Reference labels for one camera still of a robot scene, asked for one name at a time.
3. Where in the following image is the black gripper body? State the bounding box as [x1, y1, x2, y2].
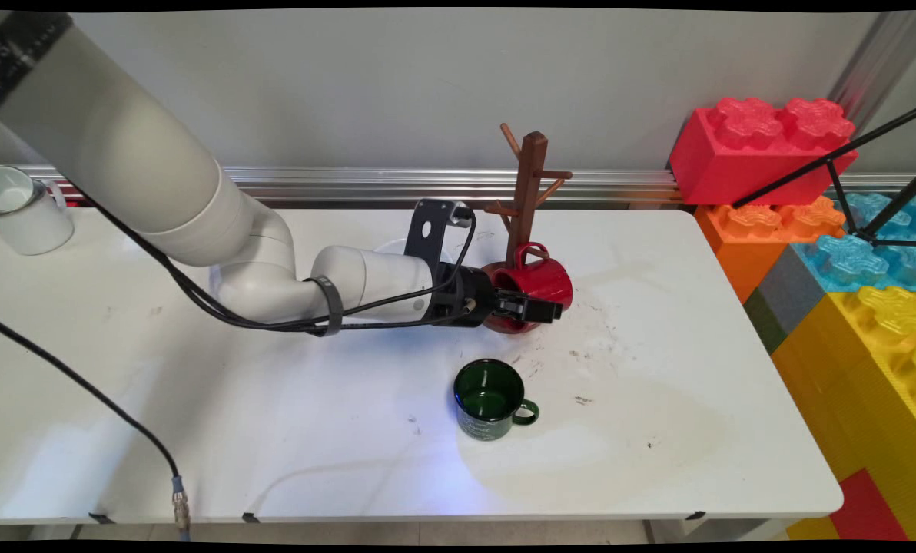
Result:
[426, 261, 502, 329]

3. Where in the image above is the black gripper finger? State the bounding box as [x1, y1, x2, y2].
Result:
[493, 290, 565, 325]

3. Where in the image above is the red speckled enamel mug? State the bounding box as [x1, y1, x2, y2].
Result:
[480, 242, 574, 335]

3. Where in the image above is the brown wooden mug tree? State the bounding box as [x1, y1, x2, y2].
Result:
[483, 123, 574, 270]

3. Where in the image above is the dark green enamel mug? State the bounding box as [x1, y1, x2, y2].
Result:
[453, 358, 541, 442]

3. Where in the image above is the giant orange toy brick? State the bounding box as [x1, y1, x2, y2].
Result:
[695, 196, 847, 304]

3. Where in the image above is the giant dark green toy brick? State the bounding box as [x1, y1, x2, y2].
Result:
[744, 288, 788, 354]

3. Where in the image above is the giant red toy brick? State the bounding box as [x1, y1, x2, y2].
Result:
[668, 97, 860, 207]

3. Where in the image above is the giant grey toy brick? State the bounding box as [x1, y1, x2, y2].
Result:
[758, 246, 837, 336]

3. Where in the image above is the giant blue toy brick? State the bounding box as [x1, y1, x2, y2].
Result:
[792, 192, 916, 294]

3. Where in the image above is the giant yellow toy brick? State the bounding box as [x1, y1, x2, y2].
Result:
[772, 286, 916, 540]

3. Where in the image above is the black tripod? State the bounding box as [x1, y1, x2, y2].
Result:
[733, 104, 916, 248]

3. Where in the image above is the flat red toy brick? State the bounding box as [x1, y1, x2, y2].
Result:
[831, 469, 910, 542]

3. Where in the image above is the upright aluminium profile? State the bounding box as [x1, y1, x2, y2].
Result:
[827, 12, 916, 116]

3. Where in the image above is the white mug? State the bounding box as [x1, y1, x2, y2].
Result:
[0, 165, 75, 257]

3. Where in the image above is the black camera cable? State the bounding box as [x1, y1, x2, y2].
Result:
[81, 196, 480, 333]

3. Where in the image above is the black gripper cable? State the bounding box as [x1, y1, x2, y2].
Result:
[81, 196, 478, 336]

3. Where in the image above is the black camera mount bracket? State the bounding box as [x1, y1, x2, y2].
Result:
[403, 198, 466, 266]

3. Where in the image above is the narrow grey velcro strap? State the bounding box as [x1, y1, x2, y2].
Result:
[308, 275, 345, 337]

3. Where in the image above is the aluminium rail along table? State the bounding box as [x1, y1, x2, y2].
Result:
[12, 165, 916, 210]

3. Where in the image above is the black cable with metal connector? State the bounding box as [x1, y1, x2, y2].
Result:
[0, 316, 192, 541]

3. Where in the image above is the wide grey velcro strap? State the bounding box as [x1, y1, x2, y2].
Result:
[0, 12, 73, 112]

